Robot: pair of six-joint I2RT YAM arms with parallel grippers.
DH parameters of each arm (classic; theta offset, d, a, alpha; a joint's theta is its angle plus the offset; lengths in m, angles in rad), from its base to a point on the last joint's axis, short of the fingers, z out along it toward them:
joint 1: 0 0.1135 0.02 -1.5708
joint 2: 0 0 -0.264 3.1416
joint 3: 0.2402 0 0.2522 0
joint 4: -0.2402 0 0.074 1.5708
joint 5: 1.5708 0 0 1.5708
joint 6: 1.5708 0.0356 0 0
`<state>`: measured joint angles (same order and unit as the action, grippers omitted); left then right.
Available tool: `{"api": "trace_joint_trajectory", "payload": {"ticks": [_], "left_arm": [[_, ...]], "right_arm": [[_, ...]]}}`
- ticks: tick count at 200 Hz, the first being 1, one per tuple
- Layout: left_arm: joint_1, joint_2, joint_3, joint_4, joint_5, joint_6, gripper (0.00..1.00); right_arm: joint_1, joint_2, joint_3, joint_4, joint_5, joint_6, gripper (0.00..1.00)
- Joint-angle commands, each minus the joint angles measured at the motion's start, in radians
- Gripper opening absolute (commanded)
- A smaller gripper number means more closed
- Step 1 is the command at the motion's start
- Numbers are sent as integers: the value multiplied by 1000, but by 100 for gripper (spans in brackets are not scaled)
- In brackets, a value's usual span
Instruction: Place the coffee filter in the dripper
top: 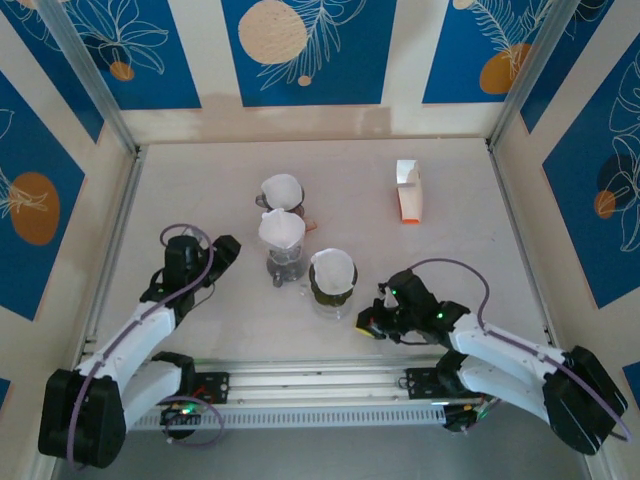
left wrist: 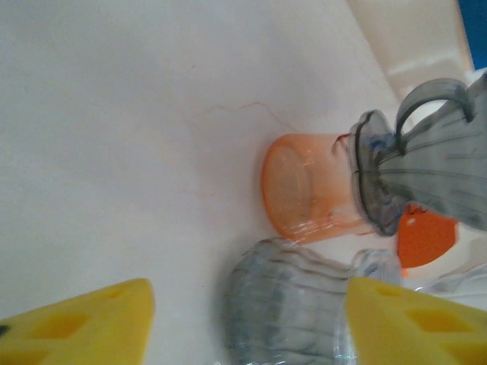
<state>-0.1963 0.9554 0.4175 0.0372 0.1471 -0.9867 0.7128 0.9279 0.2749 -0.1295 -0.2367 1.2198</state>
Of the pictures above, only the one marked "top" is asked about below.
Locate clear glass carafe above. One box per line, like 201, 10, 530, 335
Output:
312, 297, 354, 321

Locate dark olive dripper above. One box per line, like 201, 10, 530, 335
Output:
308, 259, 360, 307

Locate white paper coffee filter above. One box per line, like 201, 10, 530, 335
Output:
261, 173, 304, 210
309, 247, 354, 295
257, 209, 306, 250

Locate grey transparent dripper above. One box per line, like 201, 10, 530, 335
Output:
255, 185, 308, 216

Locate grey transparent carafe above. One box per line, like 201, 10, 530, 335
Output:
266, 249, 306, 289

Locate white orange filter box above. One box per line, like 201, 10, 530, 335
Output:
394, 158, 425, 225

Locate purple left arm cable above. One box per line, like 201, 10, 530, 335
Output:
67, 223, 217, 471

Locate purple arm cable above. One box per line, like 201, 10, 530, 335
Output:
67, 223, 217, 471
407, 257, 635, 445

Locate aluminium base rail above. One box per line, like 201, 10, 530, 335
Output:
82, 354, 586, 407

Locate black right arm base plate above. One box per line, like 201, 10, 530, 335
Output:
403, 366, 497, 401

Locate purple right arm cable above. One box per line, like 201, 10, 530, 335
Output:
407, 257, 635, 445

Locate slotted grey cable duct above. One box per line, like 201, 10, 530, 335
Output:
122, 405, 449, 432

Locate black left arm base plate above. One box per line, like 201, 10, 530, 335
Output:
193, 370, 232, 405

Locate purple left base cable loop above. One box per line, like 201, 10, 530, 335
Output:
162, 397, 226, 448

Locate aluminium frame post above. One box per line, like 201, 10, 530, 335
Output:
37, 0, 146, 159
487, 0, 576, 151

